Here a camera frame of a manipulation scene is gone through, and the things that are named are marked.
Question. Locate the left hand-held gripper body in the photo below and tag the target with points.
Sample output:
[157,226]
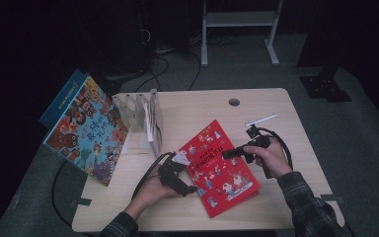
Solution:
[171,174]

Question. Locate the person's left hand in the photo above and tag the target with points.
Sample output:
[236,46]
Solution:
[149,194]

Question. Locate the grey tape strip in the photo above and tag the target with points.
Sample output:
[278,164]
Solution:
[332,198]
[82,201]

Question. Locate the person's right hand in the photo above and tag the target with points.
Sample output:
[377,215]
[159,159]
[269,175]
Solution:
[273,161]

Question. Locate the black stand base plate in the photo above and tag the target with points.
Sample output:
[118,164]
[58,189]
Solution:
[110,87]
[324,87]

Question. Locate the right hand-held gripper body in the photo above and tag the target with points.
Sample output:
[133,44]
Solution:
[258,143]

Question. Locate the white metal stand frame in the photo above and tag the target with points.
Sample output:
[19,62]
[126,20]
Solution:
[240,18]

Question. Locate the red picture book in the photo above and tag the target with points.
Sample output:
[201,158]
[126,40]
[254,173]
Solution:
[220,184]

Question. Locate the light blue animals picture book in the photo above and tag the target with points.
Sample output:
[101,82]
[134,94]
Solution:
[85,135]

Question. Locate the clear acrylic book rack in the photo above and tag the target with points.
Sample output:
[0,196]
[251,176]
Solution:
[135,112]

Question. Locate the dark blue monster picture book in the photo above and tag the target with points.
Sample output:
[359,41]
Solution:
[62,98]

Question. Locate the white caterpillar picture book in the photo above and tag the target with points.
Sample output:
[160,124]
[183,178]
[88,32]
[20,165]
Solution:
[149,121]

